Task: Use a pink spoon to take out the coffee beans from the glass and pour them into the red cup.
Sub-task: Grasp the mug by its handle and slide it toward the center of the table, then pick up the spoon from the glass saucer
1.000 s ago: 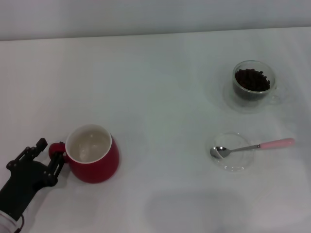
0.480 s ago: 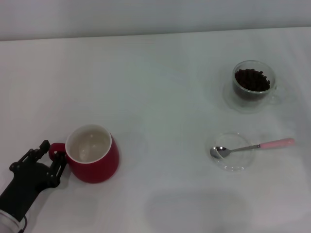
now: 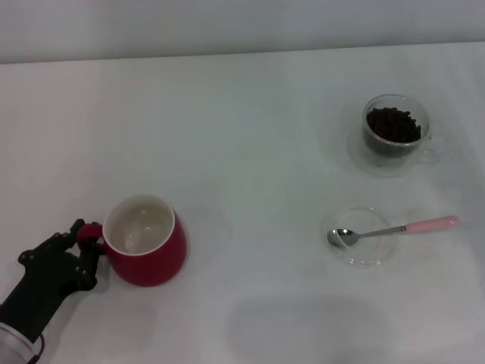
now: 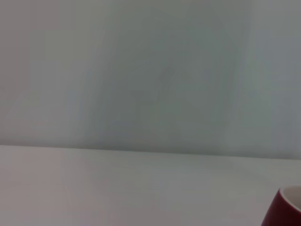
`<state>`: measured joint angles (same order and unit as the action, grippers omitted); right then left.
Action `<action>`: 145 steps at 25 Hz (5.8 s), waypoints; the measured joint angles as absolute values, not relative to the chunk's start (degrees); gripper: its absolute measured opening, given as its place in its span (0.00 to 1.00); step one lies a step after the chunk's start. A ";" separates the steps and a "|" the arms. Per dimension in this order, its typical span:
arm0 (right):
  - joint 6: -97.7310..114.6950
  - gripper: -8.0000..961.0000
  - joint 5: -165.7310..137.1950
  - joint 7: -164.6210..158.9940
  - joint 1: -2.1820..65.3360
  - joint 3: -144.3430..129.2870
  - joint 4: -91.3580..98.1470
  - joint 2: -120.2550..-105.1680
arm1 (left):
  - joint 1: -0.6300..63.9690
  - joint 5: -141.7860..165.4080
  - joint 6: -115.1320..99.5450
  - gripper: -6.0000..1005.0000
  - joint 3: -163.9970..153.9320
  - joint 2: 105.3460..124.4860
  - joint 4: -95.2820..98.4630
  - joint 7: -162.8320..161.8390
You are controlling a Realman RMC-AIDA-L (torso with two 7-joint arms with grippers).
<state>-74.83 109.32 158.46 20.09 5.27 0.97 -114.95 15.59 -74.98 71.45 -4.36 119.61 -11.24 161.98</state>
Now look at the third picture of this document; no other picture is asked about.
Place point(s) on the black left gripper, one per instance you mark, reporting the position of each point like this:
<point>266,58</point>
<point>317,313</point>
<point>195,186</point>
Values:
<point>41,288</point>

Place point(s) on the red ceramic mug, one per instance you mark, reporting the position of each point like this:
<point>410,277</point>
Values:
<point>155,265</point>

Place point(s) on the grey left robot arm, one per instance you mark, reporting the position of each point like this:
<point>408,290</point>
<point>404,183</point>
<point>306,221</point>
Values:
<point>13,347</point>

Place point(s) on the coffee bean pile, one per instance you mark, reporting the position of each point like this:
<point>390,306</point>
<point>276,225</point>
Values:
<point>392,125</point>

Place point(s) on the clear glass cup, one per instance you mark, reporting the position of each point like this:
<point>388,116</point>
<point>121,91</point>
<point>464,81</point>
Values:
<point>424,113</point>

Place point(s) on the small clear glass dish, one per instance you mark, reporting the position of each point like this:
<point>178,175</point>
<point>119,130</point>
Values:
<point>375,250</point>

